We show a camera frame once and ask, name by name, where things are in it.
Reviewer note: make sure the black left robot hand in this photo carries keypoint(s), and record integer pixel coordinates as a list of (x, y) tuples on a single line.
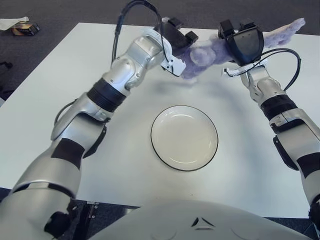
[(175, 35)]

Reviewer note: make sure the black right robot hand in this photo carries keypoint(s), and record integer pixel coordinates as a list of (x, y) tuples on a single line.
[(247, 45)]

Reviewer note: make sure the purple plush bunny doll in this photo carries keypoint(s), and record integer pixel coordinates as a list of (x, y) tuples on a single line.
[(200, 57)]

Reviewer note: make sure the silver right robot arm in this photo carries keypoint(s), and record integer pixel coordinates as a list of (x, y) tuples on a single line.
[(295, 130)]

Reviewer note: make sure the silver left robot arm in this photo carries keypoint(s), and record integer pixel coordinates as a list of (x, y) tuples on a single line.
[(75, 130)]

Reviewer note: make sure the white plate with black rim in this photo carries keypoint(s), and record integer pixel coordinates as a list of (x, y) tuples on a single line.
[(185, 138)]

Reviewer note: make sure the black and orange box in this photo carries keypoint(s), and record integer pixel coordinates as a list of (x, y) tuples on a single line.
[(25, 28)]

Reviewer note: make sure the white crumpled cloth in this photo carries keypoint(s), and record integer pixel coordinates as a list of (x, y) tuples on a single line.
[(10, 23)]

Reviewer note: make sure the black office chair base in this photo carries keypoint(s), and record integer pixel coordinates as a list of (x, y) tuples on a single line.
[(6, 64)]

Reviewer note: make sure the white furniture panel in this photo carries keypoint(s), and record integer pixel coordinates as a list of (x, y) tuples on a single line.
[(2, 102)]

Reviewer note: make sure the grey robot torso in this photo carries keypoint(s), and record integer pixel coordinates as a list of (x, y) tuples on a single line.
[(162, 222)]

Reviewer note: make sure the black metal table leg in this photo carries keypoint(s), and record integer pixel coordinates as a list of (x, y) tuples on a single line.
[(90, 210)]

